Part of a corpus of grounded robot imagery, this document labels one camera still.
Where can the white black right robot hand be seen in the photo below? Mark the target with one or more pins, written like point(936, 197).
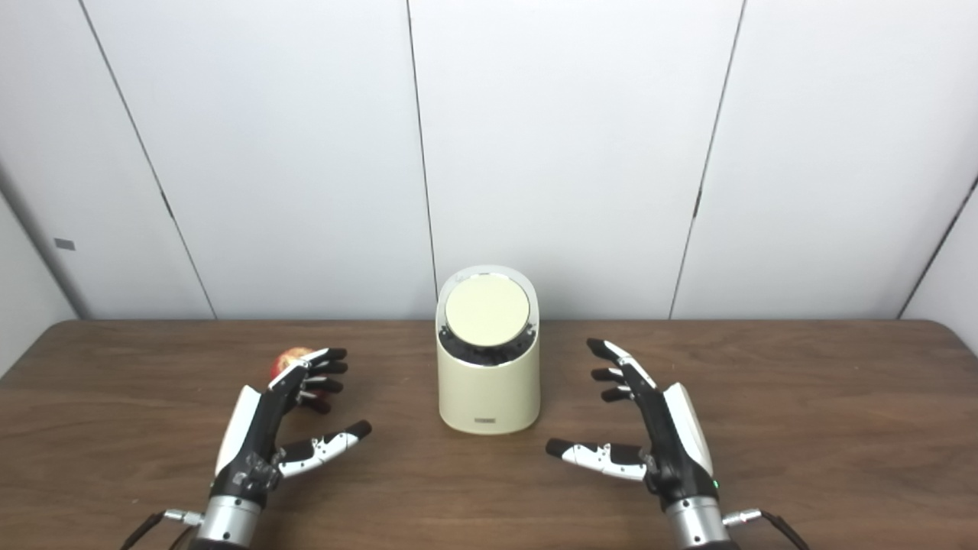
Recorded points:
point(672, 443)

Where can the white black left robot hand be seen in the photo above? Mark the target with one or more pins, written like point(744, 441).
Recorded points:
point(256, 428)

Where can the red apple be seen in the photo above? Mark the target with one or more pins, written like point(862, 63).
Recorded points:
point(286, 359)

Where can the cream-colored bin body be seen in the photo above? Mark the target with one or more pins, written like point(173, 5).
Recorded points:
point(489, 397)

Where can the round cream bin lid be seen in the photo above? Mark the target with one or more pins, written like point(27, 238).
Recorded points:
point(487, 309)

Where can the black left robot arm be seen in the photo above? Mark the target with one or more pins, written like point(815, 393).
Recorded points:
point(229, 523)

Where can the small grey wall label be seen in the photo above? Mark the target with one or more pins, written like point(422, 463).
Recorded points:
point(64, 244)

